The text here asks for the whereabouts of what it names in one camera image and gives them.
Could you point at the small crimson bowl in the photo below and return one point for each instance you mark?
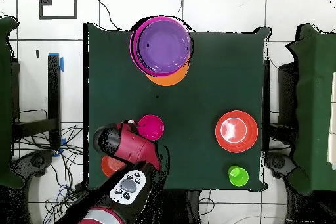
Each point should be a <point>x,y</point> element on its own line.
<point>153,128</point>

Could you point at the small red-orange bowl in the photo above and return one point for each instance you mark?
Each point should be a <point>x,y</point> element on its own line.
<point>111,166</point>

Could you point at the pink bowl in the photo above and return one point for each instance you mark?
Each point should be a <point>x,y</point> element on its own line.
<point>132,45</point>

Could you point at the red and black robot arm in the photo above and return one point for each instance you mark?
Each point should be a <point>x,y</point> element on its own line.
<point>131,145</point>

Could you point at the dark green tablecloth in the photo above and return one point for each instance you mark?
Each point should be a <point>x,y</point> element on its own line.
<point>197,98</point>

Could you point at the black bench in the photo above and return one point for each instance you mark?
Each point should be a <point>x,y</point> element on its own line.
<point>53,90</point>

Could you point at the blue tape strip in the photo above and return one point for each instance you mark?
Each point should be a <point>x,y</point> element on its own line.
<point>62,65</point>

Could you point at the large red-orange bowl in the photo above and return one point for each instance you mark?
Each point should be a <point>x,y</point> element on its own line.
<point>249,132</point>

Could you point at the green cup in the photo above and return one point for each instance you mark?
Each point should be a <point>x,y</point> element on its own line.
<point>239,176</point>

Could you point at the green cloth side table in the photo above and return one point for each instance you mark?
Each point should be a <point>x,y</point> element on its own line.
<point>5,142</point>
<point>309,103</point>

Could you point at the white box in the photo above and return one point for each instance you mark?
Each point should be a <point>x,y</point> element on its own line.
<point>332,142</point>

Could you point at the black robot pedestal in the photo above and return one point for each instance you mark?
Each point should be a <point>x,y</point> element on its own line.
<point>183,208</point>

